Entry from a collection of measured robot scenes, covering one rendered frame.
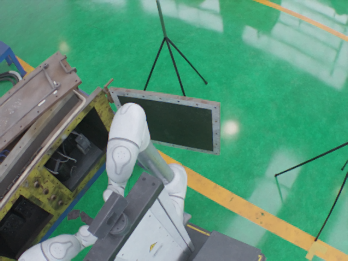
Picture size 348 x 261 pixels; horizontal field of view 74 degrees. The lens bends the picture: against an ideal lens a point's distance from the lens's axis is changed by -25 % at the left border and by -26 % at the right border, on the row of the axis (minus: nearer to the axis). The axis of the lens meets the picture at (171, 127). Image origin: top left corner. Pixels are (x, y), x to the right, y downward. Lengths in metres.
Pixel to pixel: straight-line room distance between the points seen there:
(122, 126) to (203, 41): 2.75
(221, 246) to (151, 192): 0.96
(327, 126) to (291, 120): 0.48
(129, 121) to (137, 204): 0.49
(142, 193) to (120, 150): 0.35
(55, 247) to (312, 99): 3.00
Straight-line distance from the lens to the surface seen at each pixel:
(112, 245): 0.76
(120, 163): 1.08
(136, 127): 1.18
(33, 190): 1.82
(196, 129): 1.81
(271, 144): 2.88
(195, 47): 3.71
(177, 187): 1.64
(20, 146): 1.70
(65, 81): 1.77
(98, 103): 1.81
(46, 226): 2.17
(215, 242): 1.67
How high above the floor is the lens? 2.49
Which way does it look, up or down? 57 degrees down
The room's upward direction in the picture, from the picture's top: 15 degrees counter-clockwise
